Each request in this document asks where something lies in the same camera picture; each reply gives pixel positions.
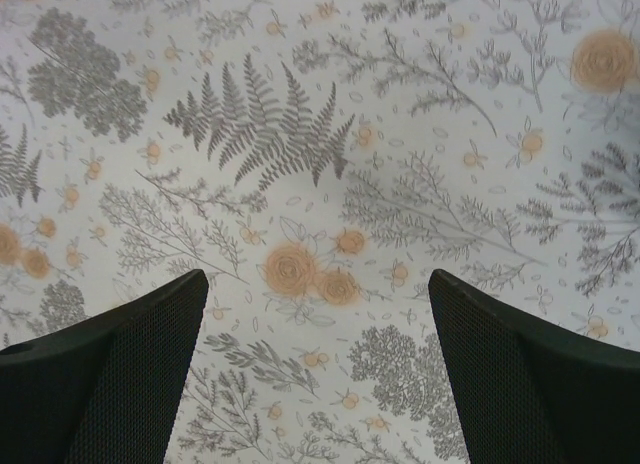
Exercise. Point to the floral patterned table mat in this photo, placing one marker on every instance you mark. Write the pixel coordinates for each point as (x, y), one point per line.
(318, 160)

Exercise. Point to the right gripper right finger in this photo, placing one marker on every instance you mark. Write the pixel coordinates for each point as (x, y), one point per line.
(528, 391)

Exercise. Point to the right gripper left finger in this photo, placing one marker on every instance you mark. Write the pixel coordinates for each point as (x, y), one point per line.
(105, 390)

